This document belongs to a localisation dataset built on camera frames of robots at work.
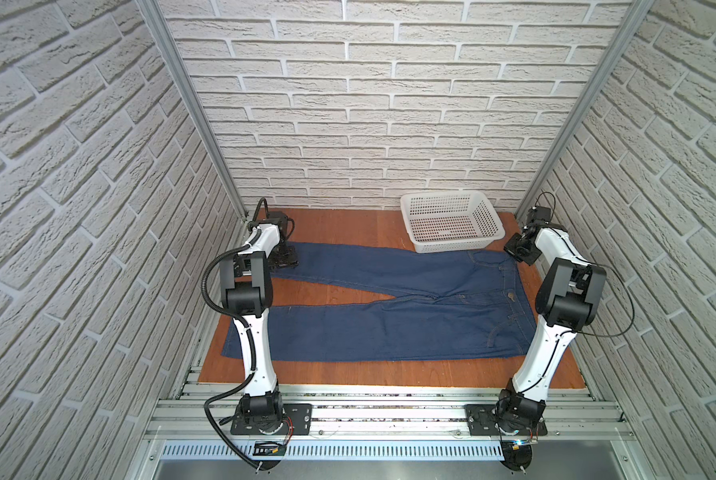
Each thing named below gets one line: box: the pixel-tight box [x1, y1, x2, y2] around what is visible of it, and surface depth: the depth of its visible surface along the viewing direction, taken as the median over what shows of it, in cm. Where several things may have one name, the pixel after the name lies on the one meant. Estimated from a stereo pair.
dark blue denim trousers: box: [220, 244, 535, 361], surface depth 94 cm
